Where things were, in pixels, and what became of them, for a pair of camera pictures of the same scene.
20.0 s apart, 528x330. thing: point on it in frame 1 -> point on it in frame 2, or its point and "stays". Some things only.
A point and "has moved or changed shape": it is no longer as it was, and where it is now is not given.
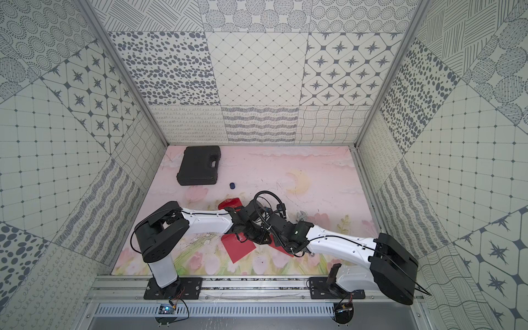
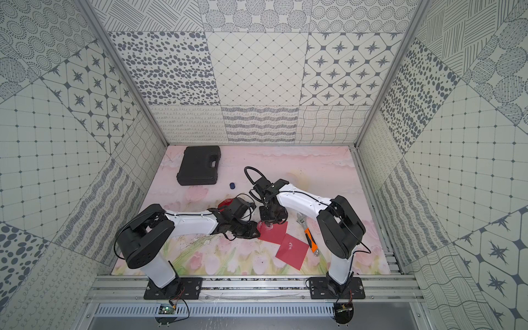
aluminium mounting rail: (217, 289) stays
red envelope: (236, 245) has moved or changed shape
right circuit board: (343, 312) stays
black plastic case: (199, 166) stays
